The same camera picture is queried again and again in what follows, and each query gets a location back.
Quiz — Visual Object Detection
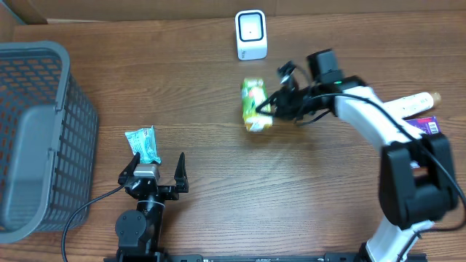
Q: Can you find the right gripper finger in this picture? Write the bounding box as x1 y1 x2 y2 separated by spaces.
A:
256 92 284 117
277 60 299 91

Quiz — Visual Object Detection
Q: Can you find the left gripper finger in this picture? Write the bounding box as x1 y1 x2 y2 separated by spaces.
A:
117 152 141 185
174 152 189 193

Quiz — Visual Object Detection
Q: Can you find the green yellow snack pouch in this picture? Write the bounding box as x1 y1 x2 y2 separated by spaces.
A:
240 78 273 132

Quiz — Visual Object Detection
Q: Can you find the teal wet wipes pack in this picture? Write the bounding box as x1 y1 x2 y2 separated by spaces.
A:
125 126 161 164

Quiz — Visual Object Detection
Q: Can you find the white tube gold cap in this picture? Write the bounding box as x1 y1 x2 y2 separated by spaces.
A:
384 92 441 118

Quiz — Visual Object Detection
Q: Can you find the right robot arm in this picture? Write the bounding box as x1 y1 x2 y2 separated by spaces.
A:
255 60 465 261

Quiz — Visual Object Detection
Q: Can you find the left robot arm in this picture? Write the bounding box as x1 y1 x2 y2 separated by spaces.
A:
115 153 189 261

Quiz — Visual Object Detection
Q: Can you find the white barcode scanner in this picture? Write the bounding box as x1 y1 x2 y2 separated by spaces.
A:
234 9 268 60

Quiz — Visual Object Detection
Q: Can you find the grey plastic mesh basket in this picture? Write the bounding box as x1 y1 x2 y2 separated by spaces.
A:
1 41 99 244

